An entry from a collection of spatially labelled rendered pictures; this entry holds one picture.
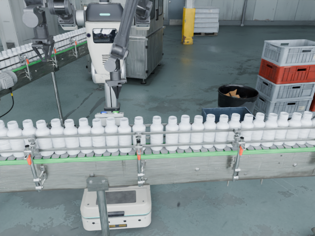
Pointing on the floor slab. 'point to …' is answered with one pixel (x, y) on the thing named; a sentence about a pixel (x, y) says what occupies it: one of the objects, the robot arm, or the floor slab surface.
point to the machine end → (140, 43)
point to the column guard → (188, 25)
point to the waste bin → (223, 100)
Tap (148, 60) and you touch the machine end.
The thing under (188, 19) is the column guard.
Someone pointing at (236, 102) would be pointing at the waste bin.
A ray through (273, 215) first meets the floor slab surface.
